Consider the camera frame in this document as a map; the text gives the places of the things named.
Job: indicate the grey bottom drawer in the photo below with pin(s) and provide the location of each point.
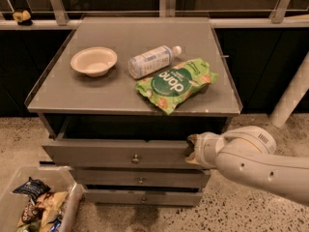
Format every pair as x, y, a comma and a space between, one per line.
142, 197

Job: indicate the metal railing frame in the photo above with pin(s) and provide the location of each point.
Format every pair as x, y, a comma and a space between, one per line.
54, 14

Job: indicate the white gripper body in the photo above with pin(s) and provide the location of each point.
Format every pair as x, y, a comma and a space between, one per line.
202, 149

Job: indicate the grey middle drawer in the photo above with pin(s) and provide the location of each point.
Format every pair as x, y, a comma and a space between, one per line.
159, 178

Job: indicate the grey top drawer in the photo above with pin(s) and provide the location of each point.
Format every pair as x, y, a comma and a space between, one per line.
84, 144

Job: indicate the white paper bowl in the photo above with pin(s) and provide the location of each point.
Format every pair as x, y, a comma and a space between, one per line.
94, 61

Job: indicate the green snack bag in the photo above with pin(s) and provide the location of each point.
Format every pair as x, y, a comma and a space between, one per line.
170, 88

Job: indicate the grey drawer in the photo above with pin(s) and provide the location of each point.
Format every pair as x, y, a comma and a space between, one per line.
142, 197
159, 178
84, 144

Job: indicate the clear plastic water bottle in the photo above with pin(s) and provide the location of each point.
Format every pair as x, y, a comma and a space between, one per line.
152, 61

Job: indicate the brown snack bag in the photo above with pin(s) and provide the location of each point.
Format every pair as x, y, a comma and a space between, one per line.
30, 213

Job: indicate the grey drawer cabinet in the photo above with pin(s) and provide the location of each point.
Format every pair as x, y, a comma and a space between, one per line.
111, 100

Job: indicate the small yellow black object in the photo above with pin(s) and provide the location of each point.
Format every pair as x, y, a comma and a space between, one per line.
22, 17

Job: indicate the yellow snack bag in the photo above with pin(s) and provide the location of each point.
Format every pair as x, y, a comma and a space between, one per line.
51, 204

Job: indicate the clear plastic bin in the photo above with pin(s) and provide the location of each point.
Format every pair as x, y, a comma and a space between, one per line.
58, 178

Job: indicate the dark blue snack bag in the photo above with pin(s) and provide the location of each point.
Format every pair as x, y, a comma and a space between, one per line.
33, 188

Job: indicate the white diagonal pole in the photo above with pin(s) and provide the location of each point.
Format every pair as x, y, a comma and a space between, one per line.
295, 91

